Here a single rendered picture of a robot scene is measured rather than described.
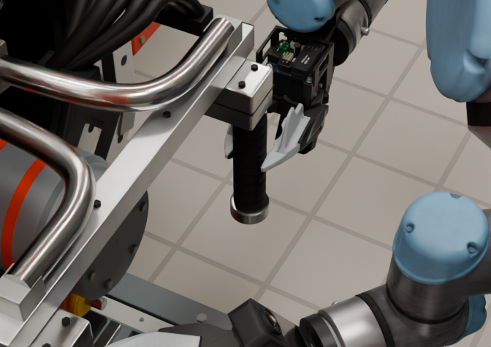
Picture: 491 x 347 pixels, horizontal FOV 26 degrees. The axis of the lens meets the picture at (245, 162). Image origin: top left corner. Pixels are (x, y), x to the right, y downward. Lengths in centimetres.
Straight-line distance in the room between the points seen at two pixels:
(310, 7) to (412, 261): 33
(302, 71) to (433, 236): 31
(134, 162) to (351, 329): 25
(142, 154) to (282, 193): 129
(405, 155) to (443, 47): 171
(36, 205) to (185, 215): 119
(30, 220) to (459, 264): 39
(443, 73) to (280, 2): 55
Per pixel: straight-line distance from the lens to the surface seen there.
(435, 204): 92
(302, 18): 113
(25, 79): 99
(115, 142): 131
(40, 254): 84
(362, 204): 221
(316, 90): 118
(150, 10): 100
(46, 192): 101
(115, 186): 92
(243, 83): 104
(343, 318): 99
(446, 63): 60
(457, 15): 59
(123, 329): 181
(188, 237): 214
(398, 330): 99
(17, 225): 102
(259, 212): 117
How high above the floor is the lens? 166
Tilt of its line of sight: 47 degrees down
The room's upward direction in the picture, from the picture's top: straight up
